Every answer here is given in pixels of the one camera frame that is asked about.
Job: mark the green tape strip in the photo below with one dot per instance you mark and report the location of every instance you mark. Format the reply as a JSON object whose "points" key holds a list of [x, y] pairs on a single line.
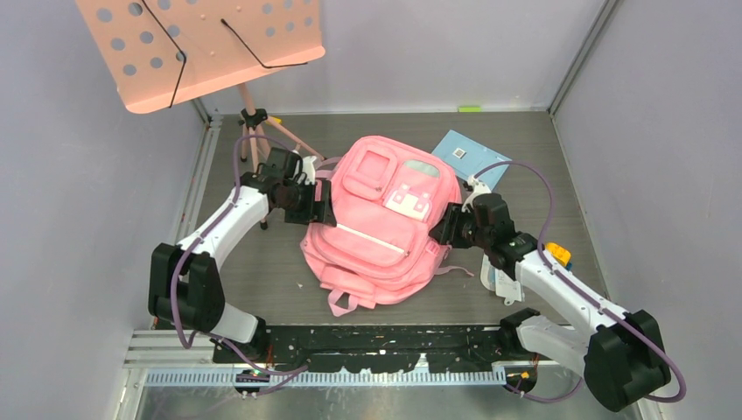
{"points": [[469, 109]]}

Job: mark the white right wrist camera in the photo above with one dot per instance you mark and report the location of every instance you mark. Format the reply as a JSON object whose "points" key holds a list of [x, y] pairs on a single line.
{"points": [[475, 188]]}

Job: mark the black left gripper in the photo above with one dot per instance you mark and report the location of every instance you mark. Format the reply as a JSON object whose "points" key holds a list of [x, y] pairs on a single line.
{"points": [[318, 211]]}

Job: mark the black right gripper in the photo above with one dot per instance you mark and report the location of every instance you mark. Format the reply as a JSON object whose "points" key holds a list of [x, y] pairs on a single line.
{"points": [[446, 232]]}

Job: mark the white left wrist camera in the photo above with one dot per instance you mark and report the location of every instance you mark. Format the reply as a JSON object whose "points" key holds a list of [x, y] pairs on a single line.
{"points": [[306, 170]]}

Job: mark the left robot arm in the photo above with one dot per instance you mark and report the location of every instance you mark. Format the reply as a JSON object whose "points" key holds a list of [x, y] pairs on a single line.
{"points": [[185, 286]]}

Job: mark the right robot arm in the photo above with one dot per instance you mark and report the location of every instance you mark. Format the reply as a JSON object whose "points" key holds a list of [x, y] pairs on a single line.
{"points": [[618, 354]]}

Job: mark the white packaged toothbrush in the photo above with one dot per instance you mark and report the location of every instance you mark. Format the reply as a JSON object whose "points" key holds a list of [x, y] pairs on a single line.
{"points": [[502, 285]]}

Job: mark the pink music stand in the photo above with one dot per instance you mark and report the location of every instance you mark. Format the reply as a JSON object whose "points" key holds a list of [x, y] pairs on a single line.
{"points": [[162, 53]]}

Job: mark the pink student backpack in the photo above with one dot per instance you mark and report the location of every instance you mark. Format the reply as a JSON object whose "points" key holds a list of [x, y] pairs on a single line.
{"points": [[386, 197]]}

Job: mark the light blue thin notebook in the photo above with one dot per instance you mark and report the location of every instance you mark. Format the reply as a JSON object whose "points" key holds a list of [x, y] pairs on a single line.
{"points": [[467, 158]]}

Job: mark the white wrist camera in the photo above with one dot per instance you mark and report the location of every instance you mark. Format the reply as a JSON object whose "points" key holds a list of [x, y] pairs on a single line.
{"points": [[306, 170], [475, 188]]}

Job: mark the colourful toy train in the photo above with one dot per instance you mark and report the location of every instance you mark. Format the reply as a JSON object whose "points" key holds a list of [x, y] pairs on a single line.
{"points": [[561, 254]]}

